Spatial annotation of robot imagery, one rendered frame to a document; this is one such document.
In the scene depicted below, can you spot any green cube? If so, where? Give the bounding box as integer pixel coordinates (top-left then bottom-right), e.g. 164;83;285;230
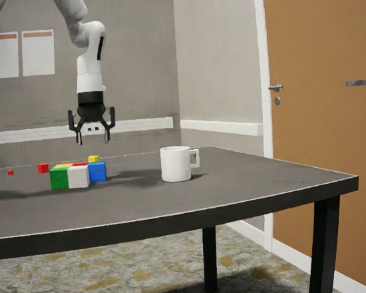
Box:
49;166;70;190

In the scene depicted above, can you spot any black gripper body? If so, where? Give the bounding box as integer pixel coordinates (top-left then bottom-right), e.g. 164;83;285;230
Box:
77;91;106;123

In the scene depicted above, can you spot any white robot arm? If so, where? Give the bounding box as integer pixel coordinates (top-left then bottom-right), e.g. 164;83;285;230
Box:
54;0;106;94

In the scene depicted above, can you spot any white mug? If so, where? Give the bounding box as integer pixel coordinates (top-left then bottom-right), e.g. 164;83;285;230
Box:
160;146;200;182

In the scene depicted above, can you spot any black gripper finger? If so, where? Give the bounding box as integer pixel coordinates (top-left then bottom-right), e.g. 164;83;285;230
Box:
68;110;89;145
93;107;115;143

